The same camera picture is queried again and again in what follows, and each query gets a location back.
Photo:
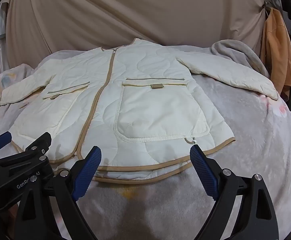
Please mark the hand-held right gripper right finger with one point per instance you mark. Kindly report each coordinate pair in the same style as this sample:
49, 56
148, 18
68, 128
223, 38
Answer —
203, 170

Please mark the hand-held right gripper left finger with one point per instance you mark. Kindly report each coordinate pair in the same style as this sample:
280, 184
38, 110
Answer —
88, 172

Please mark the cream quilted jacket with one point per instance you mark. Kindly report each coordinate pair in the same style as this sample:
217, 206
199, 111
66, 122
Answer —
145, 105

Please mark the grey floral blanket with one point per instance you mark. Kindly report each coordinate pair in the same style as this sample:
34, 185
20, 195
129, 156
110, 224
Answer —
248, 142

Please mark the grey fleece cloth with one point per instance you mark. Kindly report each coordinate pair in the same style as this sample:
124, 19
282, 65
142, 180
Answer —
235, 48

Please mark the orange hanging garment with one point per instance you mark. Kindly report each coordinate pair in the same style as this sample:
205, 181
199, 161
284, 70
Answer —
278, 50

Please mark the beige curtain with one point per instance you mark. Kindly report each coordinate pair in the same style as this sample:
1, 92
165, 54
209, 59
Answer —
135, 10

